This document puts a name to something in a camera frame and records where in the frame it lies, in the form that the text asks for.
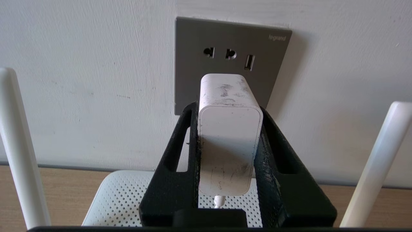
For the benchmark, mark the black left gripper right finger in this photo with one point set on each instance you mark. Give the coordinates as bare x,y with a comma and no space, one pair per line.
299,206

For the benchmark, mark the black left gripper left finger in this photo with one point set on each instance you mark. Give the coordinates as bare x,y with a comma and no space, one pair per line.
167,193

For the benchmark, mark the white power adapter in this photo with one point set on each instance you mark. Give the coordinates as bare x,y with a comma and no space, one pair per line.
228,135

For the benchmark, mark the white router with four antennas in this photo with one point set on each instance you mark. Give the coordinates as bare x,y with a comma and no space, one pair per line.
119,199

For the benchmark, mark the grey wall socket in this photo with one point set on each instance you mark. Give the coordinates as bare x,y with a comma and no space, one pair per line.
225,42

